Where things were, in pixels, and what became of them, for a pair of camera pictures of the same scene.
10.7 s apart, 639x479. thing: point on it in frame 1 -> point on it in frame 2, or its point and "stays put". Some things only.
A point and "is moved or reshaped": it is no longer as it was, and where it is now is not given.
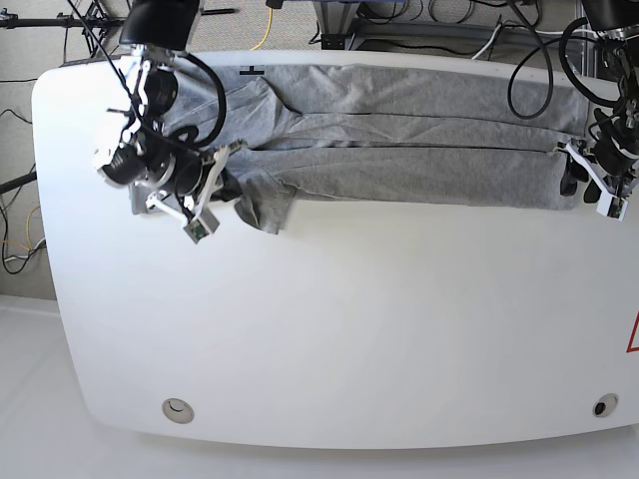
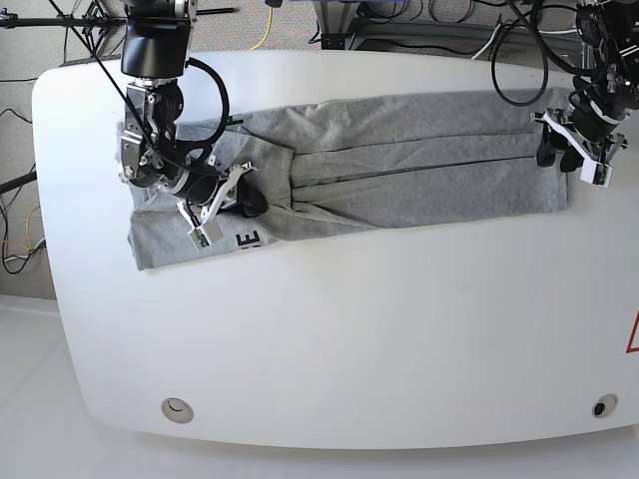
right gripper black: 188,173 -> 251,202
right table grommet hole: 605,405 stays put
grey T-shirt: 384,136 is moved or reshaped
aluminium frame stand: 338,30 stays put
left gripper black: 610,158 -> 590,124
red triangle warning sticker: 629,347 stays put
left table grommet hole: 178,410 stays put
